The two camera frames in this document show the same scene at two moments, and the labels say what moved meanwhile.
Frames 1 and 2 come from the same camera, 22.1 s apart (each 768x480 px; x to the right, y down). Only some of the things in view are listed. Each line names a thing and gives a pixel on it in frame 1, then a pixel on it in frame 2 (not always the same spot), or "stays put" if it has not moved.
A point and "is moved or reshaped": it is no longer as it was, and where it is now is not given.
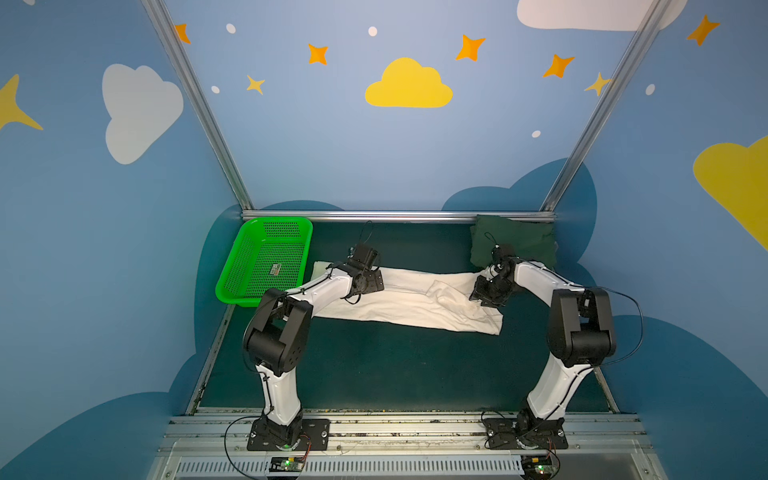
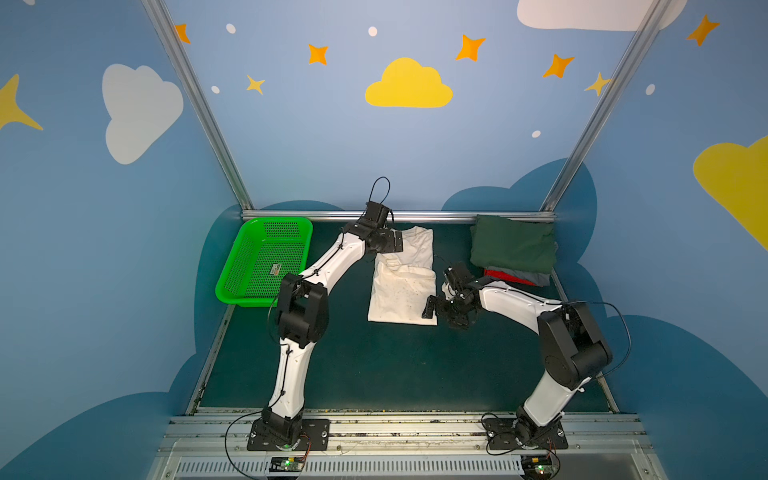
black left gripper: [370, 281] -> [390, 240]
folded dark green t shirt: [534, 241] stays put
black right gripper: [483, 291] -> [441, 306]
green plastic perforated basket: [269, 254] stays put
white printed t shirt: [419, 296] is moved or reshaped
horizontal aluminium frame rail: [514, 215] stays put
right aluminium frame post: [652, 15] stays put
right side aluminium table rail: [610, 398] stays put
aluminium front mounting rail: [214, 444] stays put
